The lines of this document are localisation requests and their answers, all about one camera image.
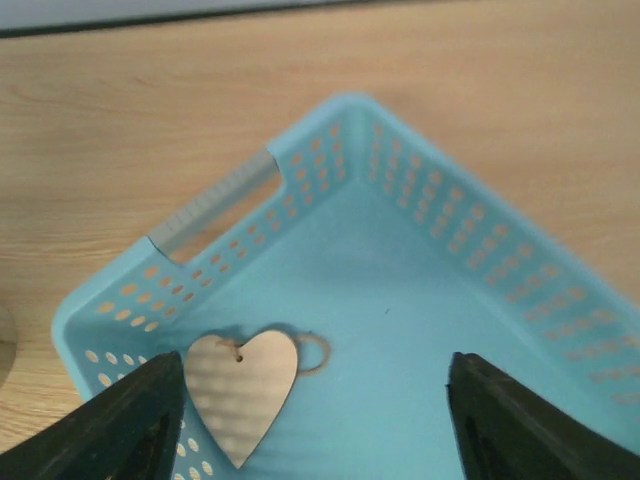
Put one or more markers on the light blue plastic basket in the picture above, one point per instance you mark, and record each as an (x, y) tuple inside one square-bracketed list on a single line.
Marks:
[(353, 227)]

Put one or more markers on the wooden heart ornament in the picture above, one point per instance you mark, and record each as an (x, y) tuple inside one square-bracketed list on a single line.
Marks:
[(239, 389)]

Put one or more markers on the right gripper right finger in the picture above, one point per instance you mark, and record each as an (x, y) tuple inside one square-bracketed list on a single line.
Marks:
[(505, 431)]

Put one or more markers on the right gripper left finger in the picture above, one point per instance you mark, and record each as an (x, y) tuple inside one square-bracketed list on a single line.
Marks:
[(128, 431)]

